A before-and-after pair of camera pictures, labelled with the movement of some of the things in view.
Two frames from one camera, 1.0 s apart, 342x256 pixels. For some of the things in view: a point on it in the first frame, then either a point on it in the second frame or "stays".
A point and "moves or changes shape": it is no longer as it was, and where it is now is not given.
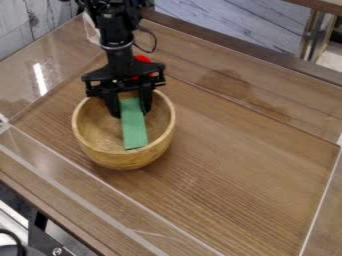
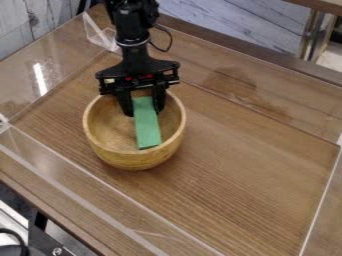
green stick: [134, 123] moves or changes shape
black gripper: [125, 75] -> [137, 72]
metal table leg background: [319, 34] stays
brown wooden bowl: [99, 132] moves or changes shape
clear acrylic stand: [93, 31] stays
